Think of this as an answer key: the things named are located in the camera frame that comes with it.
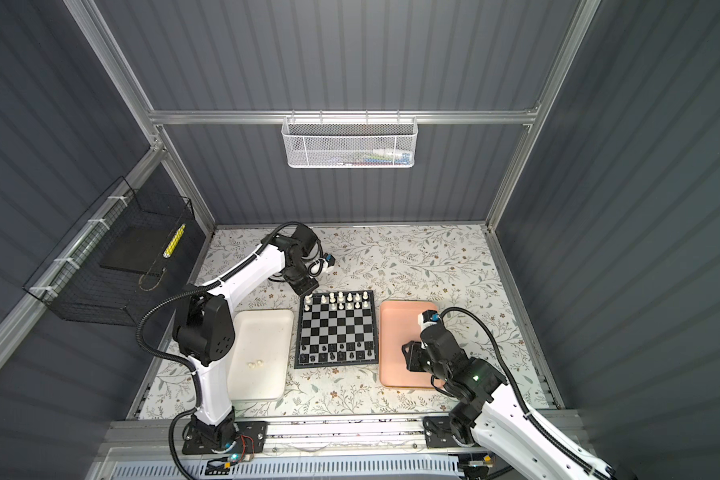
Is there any white plastic tray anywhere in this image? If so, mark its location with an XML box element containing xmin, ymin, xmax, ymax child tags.
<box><xmin>227</xmin><ymin>310</ymin><xmax>295</xmax><ymax>402</ymax></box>

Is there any aluminium horizontal wall rail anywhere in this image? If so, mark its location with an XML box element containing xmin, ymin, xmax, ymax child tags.
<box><xmin>148</xmin><ymin>110</ymin><xmax>537</xmax><ymax>125</ymax></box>

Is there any black corrugated cable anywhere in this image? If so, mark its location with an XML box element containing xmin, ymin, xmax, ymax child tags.
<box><xmin>439</xmin><ymin>306</ymin><xmax>613</xmax><ymax>480</ymax></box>
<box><xmin>136</xmin><ymin>221</ymin><xmax>313</xmax><ymax>480</ymax></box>

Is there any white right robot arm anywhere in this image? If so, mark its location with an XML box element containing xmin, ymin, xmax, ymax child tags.
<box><xmin>401</xmin><ymin>341</ymin><xmax>615</xmax><ymax>479</ymax></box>

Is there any black wire side basket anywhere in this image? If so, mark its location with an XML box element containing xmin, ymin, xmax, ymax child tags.
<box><xmin>24</xmin><ymin>184</ymin><xmax>205</xmax><ymax>326</ymax></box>

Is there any black corrugated right cable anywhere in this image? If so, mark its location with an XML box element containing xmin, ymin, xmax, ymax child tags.
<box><xmin>439</xmin><ymin>306</ymin><xmax>613</xmax><ymax>480</ymax></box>

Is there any black white chess board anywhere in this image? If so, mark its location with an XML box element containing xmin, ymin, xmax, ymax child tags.
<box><xmin>294</xmin><ymin>290</ymin><xmax>379</xmax><ymax>369</ymax></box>

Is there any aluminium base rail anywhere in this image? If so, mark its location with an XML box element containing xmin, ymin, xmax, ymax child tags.
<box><xmin>95</xmin><ymin>412</ymin><xmax>589</xmax><ymax>457</ymax></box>

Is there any white vented cable duct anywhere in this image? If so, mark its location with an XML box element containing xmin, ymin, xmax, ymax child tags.
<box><xmin>110</xmin><ymin>454</ymin><xmax>463</xmax><ymax>480</ymax></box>

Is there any black corrugated left cable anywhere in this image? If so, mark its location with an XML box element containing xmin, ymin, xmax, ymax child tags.
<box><xmin>136</xmin><ymin>221</ymin><xmax>313</xmax><ymax>480</ymax></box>

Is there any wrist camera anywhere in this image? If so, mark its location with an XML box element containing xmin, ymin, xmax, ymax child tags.
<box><xmin>290</xmin><ymin>224</ymin><xmax>323</xmax><ymax>260</ymax></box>
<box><xmin>420</xmin><ymin>322</ymin><xmax>461</xmax><ymax>361</ymax></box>

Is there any pink plastic tray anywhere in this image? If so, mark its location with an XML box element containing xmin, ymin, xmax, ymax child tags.
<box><xmin>379</xmin><ymin>300</ymin><xmax>438</xmax><ymax>391</ymax></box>

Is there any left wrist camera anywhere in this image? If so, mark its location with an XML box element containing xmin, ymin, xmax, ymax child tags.
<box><xmin>290</xmin><ymin>224</ymin><xmax>323</xmax><ymax>260</ymax></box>

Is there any white wire wall basket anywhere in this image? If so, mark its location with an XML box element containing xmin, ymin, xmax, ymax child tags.
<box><xmin>281</xmin><ymin>118</ymin><xmax>419</xmax><ymax>169</ymax></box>

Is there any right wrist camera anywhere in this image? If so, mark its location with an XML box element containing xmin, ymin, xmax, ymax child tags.
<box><xmin>420</xmin><ymin>322</ymin><xmax>461</xmax><ymax>361</ymax></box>

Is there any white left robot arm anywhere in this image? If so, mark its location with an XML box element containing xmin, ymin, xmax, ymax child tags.
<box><xmin>172</xmin><ymin>221</ymin><xmax>323</xmax><ymax>452</ymax></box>

